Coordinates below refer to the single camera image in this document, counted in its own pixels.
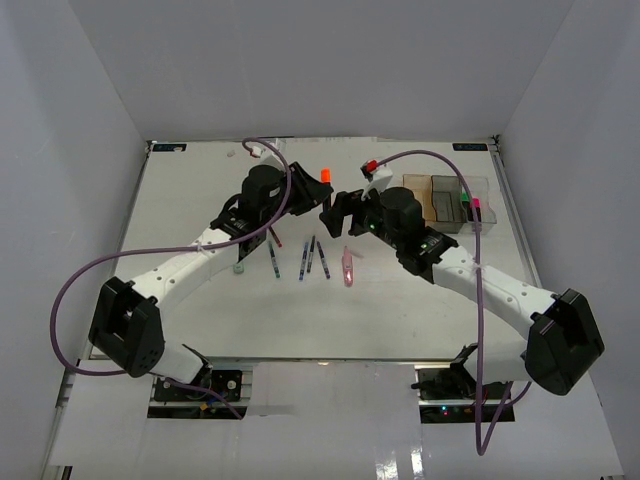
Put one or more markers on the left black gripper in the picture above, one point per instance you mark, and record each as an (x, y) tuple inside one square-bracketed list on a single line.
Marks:
[(309, 190)]

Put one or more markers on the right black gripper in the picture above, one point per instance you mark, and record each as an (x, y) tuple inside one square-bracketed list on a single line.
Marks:
[(342, 207)]

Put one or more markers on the orange cap black highlighter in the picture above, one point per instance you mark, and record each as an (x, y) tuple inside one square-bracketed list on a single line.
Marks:
[(328, 189)]

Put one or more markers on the green cap black highlighter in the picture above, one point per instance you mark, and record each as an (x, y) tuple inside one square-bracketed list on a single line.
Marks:
[(466, 206)]

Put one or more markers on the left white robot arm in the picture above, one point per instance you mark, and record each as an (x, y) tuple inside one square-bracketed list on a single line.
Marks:
[(127, 325)]

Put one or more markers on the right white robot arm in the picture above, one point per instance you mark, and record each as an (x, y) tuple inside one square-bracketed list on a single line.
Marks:
[(558, 337)]

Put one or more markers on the red gel pen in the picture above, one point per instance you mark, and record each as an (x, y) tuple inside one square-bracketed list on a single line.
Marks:
[(276, 238)]

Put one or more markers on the blue gel pen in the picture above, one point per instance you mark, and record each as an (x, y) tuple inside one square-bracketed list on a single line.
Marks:
[(304, 260)]

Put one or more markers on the pink translucent correction tape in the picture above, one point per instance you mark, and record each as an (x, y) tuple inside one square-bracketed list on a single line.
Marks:
[(347, 262)]

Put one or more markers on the black gel pen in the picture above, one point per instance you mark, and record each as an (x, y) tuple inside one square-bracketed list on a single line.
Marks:
[(310, 254)]

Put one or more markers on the purple gel pen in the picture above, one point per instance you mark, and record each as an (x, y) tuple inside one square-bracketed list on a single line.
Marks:
[(323, 260)]

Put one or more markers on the green gel pen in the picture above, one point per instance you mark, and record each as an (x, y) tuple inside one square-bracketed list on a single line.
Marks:
[(273, 259)]

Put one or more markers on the brown translucent container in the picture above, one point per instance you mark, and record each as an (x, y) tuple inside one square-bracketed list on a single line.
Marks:
[(421, 187)]

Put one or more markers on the grey translucent container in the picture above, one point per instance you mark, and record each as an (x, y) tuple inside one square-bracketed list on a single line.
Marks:
[(446, 199)]

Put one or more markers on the right blue table label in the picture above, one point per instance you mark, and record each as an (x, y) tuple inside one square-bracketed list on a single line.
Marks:
[(469, 147)]

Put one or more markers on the blue table label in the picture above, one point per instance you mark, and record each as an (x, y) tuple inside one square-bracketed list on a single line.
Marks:
[(169, 147), (469, 147)]

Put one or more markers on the pink cap black highlighter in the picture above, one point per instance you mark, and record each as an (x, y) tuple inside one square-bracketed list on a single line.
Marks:
[(477, 213)]

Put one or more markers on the clear translucent container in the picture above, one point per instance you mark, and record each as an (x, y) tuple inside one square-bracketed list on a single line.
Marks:
[(479, 187)]

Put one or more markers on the left blue table label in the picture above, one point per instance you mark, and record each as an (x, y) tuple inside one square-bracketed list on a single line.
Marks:
[(169, 147)]

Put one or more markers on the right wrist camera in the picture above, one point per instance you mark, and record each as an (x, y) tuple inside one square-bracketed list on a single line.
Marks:
[(378, 177)]

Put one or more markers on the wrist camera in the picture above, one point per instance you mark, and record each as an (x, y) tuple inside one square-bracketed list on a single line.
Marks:
[(265, 156), (378, 177)]

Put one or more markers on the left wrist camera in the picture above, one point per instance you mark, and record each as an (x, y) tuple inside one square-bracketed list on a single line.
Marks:
[(265, 156)]

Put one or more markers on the aluminium table frame rail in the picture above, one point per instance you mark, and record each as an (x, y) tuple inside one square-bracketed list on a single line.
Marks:
[(525, 240)]

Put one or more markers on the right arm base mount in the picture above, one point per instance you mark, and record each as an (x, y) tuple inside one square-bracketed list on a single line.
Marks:
[(447, 394)]

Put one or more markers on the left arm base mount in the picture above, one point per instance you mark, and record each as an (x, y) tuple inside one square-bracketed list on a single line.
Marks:
[(219, 397)]

